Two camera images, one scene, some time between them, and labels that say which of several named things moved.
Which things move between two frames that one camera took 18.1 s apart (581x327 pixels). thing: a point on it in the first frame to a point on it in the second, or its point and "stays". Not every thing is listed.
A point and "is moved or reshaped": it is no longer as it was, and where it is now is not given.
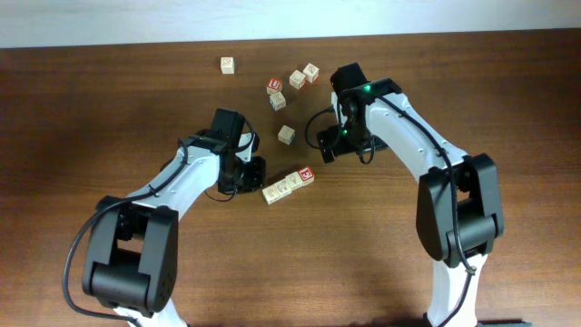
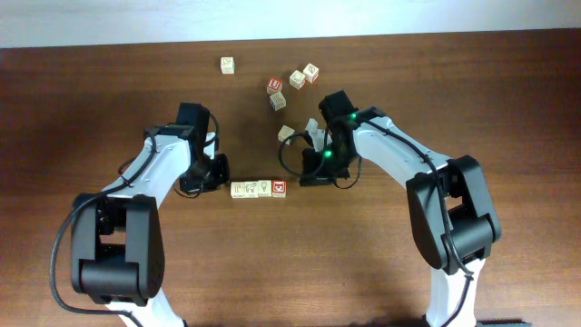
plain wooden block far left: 228,65 stays
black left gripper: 257,181 to 222,176
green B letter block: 282,188 is moved or reshaped
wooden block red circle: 297,79 stays
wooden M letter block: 294,179 to 264,188
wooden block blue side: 278,101 stays
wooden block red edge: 311,72 stays
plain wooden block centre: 287,134 stays
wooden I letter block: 307,174 is moved or reshaped
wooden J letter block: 270,194 is moved or reshaped
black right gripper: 335,134 to 315,173
